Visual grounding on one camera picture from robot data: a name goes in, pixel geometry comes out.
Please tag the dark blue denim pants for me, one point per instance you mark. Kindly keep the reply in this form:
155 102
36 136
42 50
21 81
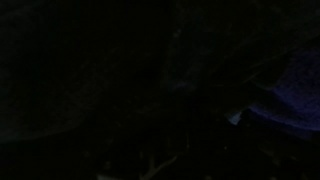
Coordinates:
142 89

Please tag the blue checkered bed sheet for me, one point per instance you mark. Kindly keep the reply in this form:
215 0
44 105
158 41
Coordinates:
235 118

